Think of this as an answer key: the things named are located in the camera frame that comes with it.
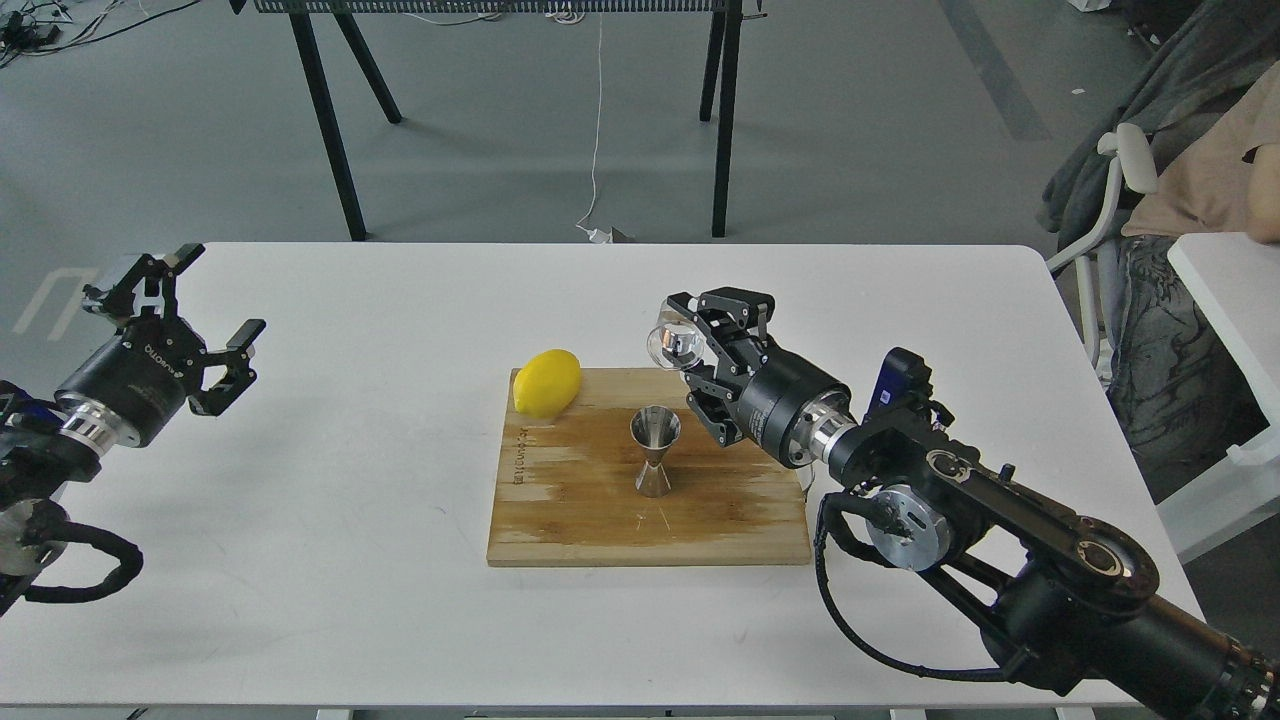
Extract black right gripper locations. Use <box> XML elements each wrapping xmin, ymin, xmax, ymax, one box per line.
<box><xmin>666</xmin><ymin>287</ymin><xmax>856</xmax><ymax>469</ymax></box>

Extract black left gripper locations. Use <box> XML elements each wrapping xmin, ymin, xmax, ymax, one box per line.
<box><xmin>55</xmin><ymin>243</ymin><xmax>268</xmax><ymax>448</ymax></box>

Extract clear glass measuring cup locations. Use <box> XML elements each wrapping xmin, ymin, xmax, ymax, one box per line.
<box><xmin>646</xmin><ymin>320</ymin><xmax>705</xmax><ymax>372</ymax></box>

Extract steel double jigger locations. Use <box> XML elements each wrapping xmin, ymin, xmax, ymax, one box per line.
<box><xmin>630</xmin><ymin>405</ymin><xmax>682</xmax><ymax>498</ymax></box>

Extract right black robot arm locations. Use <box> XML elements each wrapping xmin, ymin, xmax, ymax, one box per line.
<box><xmin>648</xmin><ymin>287</ymin><xmax>1277</xmax><ymax>719</ymax></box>

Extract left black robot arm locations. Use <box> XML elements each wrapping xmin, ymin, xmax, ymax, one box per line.
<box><xmin>1</xmin><ymin>243</ymin><xmax>266</xmax><ymax>610</ymax></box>

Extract yellow lemon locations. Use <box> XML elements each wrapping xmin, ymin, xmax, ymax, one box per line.
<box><xmin>511</xmin><ymin>348</ymin><xmax>582</xmax><ymax>420</ymax></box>

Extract wooden cutting board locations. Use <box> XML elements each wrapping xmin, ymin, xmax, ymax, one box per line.
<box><xmin>486</xmin><ymin>368</ymin><xmax>812</xmax><ymax>568</ymax></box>

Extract white office chair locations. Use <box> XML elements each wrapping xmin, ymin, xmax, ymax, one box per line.
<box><xmin>1046</xmin><ymin>122</ymin><xmax>1158</xmax><ymax>386</ymax></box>

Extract person in tan shirt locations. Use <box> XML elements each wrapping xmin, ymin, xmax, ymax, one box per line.
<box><xmin>1107</xmin><ymin>67</ymin><xmax>1279</xmax><ymax>501</ymax></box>

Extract white side table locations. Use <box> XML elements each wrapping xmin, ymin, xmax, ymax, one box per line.
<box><xmin>1157</xmin><ymin>233</ymin><xmax>1279</xmax><ymax>562</ymax></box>

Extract grey jacket on chair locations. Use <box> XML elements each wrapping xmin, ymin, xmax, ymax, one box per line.
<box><xmin>1038</xmin><ymin>1</ymin><xmax>1279</xmax><ymax>249</ymax></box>

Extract white cable on floor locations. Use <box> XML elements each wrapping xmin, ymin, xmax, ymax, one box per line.
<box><xmin>575</xmin><ymin>10</ymin><xmax>616</xmax><ymax>243</ymax></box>

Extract black cables on floor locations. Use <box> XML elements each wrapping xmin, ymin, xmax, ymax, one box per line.
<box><xmin>0</xmin><ymin>0</ymin><xmax>206</xmax><ymax>70</ymax></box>

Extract black metal table frame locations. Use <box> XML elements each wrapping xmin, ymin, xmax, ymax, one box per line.
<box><xmin>229</xmin><ymin>1</ymin><xmax>767</xmax><ymax>242</ymax></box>

